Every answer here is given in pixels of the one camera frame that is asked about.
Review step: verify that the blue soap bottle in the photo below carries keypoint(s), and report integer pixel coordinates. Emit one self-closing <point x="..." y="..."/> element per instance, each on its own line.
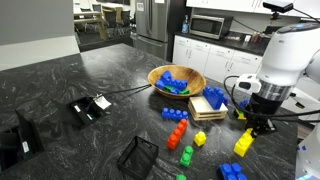
<point x="185" y="25"/>

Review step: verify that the orange long Lego brick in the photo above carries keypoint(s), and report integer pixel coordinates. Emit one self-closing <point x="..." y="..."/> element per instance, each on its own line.
<point x="176" y="135"/>

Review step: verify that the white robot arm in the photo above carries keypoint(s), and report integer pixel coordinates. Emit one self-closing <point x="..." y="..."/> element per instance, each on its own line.
<point x="292" y="52"/>

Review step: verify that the stainless steel refrigerator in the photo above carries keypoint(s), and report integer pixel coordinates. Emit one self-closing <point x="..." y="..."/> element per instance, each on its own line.
<point x="156" y="23"/>

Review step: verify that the silver microwave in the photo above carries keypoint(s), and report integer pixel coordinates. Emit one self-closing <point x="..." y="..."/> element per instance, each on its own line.
<point x="210" y="26"/>

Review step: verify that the wooden bowl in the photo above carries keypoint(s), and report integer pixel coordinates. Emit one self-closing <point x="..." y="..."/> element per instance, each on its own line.
<point x="196" y="81"/>

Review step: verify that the small wooden pallet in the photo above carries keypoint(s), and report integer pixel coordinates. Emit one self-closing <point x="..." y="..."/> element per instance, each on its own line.
<point x="200" y="109"/>

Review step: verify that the green Lego brick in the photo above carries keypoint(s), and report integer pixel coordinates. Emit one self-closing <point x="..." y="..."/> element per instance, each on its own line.
<point x="186" y="157"/>

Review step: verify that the long yellow Lego brick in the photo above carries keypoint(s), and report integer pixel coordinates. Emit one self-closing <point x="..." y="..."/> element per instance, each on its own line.
<point x="244" y="143"/>

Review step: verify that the flat blue Lego brick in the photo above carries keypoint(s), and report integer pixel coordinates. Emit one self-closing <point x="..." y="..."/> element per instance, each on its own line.
<point x="174" y="114"/>

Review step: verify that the small yellow Lego brick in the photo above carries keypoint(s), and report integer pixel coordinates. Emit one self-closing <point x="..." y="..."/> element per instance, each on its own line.
<point x="200" y="138"/>

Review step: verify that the blue Lego brick front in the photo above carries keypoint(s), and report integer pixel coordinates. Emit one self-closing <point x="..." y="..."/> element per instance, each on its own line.
<point x="230" y="172"/>

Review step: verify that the blue Lego pile in bowl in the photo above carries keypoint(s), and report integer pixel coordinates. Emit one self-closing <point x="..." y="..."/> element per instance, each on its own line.
<point x="167" y="80"/>

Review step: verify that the blue green yellow Lego stack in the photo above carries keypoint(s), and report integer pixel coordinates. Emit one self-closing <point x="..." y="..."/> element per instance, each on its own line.
<point x="239" y="114"/>

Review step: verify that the black open box left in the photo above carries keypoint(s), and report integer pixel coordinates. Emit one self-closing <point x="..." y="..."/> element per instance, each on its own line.
<point x="19" y="143"/>

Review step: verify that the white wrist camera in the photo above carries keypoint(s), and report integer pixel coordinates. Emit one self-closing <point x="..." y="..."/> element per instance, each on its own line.
<point x="248" y="83"/>

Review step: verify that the green Lego in bowl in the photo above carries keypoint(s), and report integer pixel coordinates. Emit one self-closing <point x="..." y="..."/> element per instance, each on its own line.
<point x="173" y="90"/>

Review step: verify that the black mesh basket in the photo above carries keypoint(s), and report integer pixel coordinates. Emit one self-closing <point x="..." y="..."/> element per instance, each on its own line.
<point x="138" y="158"/>

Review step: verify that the white kitchen cabinets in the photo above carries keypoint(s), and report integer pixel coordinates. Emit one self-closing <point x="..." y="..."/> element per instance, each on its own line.
<point x="213" y="61"/>

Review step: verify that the black overhead camera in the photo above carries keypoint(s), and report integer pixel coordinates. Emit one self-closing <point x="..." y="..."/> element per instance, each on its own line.
<point x="277" y="7"/>

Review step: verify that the blue Lego on pallet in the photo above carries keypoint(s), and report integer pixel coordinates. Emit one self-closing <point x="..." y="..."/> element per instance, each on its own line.
<point x="215" y="97"/>

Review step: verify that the wooden dining table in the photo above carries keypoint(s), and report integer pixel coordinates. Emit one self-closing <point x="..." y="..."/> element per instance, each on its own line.
<point x="92" y="17"/>

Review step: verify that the black table outlet box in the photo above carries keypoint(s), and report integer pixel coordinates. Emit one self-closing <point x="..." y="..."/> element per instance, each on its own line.
<point x="80" y="113"/>

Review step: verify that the small green Lego at edge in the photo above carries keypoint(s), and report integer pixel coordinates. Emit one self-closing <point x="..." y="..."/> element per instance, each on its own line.
<point x="180" y="177"/>

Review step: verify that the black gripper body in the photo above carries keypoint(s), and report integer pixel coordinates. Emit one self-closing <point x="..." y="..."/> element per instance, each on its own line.
<point x="259" y="113"/>

